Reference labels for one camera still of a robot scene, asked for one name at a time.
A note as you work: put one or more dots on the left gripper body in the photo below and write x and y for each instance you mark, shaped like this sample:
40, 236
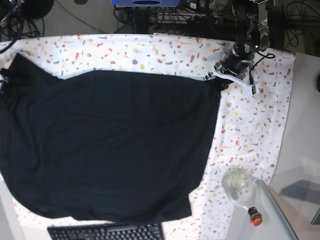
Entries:
236, 61

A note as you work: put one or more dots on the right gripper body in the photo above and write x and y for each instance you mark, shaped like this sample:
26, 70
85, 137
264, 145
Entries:
4, 80

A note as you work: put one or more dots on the black t-shirt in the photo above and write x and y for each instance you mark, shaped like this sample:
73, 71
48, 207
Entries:
124, 147

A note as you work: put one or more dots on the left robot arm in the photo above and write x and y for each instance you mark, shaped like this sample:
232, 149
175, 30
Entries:
252, 37

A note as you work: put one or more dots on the terrazzo pattern tablecloth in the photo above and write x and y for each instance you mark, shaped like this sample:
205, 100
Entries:
249, 129

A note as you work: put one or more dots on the clear glass bottle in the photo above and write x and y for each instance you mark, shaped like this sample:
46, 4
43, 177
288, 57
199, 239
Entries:
239, 187

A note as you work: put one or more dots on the red bottle cap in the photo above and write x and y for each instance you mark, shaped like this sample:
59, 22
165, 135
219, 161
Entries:
255, 217

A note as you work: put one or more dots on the black computer keyboard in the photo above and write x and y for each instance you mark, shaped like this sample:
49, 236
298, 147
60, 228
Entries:
113, 231

